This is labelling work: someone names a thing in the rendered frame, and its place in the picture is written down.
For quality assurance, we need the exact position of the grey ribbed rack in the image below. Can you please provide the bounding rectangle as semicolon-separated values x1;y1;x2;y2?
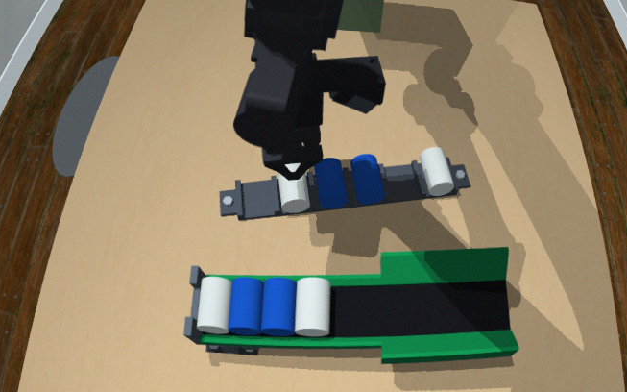
238;163;457;221

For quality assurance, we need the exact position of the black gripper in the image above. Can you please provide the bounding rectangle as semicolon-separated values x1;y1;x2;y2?
262;126;323;181

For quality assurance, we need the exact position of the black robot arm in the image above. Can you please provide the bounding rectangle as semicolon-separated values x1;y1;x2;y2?
233;0;386;149

